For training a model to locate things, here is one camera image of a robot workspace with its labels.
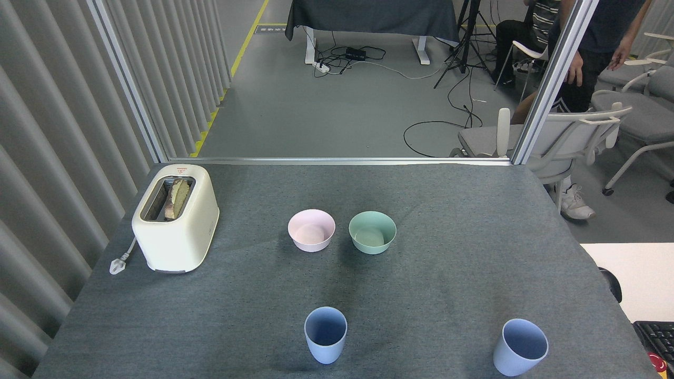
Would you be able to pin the white power strip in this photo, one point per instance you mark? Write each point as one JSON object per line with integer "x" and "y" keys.
{"x": 321, "y": 66}

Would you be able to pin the cream white toaster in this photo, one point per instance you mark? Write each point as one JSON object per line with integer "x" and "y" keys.
{"x": 179, "y": 242}

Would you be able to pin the silver aluminium rail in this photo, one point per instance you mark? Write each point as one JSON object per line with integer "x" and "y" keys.
{"x": 337, "y": 160}

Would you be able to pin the white desk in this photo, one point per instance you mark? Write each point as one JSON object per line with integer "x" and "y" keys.
{"x": 640, "y": 273}

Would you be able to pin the toasted bread slice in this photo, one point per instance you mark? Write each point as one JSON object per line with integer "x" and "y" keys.
{"x": 177, "y": 197}

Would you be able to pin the seated person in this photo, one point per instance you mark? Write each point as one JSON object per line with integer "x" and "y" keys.
{"x": 542, "y": 21}

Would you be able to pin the silver aluminium post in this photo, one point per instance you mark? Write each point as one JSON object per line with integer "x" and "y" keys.
{"x": 553, "y": 79}
{"x": 129, "y": 84}

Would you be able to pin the black round object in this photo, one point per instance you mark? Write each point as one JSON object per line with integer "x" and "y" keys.
{"x": 612, "y": 284}

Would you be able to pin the standing person's left hand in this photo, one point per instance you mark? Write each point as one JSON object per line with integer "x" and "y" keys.
{"x": 620, "y": 55}

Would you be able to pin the red round object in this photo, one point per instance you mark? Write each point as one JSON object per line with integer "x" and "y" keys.
{"x": 657, "y": 366}

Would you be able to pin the grey office chair white frame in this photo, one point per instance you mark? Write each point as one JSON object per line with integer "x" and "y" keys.
{"x": 640, "y": 118}
{"x": 568, "y": 137}
{"x": 618, "y": 76}

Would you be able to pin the grey felt table cover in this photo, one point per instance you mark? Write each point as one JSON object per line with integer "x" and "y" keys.
{"x": 447, "y": 226}

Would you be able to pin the white plastic chair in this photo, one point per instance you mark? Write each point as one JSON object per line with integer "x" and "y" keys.
{"x": 531, "y": 51}

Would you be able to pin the white table leg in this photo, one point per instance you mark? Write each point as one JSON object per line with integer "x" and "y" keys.
{"x": 310, "y": 47}
{"x": 422, "y": 52}

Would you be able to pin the black keyboard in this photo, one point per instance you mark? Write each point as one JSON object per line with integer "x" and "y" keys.
{"x": 658, "y": 337}

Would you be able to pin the standing person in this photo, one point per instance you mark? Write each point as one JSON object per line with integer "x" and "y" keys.
{"x": 611, "y": 21}

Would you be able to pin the green bowl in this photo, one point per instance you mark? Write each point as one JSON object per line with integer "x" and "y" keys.
{"x": 372, "y": 243}

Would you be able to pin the black power adapter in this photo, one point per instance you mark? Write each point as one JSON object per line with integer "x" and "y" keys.
{"x": 355, "y": 53}

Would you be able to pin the black tripod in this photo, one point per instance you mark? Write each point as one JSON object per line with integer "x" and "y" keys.
{"x": 463, "y": 47}

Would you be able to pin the dark grey table cloth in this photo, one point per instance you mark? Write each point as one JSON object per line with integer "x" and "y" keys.
{"x": 368, "y": 16}

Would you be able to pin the standing person's right hand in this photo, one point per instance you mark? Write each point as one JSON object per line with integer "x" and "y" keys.
{"x": 576, "y": 68}

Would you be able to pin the blue plastic cup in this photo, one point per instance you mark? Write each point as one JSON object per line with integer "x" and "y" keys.
{"x": 325, "y": 347}
{"x": 513, "y": 360}

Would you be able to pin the pink bowl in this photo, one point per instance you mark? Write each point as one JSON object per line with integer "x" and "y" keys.
{"x": 311, "y": 239}

